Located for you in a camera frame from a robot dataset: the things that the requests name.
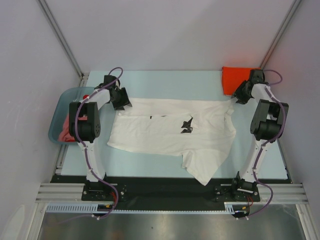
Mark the white printed t shirt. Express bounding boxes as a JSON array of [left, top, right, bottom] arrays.
[[107, 98, 236, 186]]

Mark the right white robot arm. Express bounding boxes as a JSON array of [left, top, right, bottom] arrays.
[[230, 69, 289, 201]]

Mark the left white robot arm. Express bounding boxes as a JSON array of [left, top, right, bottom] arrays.
[[68, 74, 132, 182]]

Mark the folded orange t shirt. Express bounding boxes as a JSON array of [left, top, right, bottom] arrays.
[[221, 66, 260, 96]]

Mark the blue plastic basket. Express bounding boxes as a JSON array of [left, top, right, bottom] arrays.
[[48, 86, 94, 145]]

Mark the pink t shirt in basket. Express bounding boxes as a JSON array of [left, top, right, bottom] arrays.
[[58, 114, 76, 143]]

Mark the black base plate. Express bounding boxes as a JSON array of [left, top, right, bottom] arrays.
[[49, 174, 292, 212]]

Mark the left aluminium frame post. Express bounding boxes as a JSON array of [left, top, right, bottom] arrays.
[[36, 0, 84, 78]]

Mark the aluminium frame post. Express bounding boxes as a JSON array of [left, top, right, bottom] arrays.
[[36, 0, 84, 78], [259, 0, 304, 69]]

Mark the right aluminium frame post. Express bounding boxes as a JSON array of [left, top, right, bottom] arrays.
[[259, 0, 304, 69]]

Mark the grey slotted cable duct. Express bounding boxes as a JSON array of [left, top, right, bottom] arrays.
[[45, 202, 249, 215]]

